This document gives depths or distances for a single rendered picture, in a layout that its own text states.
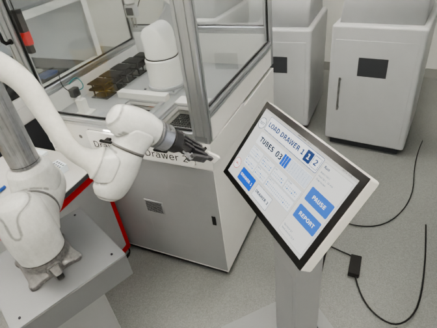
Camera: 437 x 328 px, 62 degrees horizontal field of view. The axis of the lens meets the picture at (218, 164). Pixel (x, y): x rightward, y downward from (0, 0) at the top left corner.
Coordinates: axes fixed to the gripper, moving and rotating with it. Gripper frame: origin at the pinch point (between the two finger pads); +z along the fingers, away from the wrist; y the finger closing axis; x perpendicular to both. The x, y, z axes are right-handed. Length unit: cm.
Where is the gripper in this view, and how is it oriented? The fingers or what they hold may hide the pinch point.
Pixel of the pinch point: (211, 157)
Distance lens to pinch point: 131.4
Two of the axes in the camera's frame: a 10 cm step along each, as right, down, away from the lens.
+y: -3.5, -7.1, 6.2
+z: 6.7, 2.8, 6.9
